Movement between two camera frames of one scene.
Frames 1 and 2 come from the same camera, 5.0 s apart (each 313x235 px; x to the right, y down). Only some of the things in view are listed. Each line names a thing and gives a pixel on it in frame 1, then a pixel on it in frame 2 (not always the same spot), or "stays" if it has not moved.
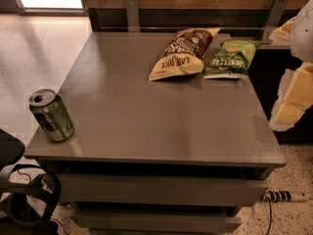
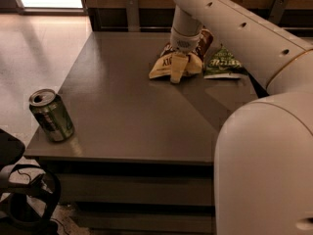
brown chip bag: (185, 54) stays
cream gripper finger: (294, 98) to (185, 44)
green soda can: (52, 114) stays
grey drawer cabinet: (178, 154) stays
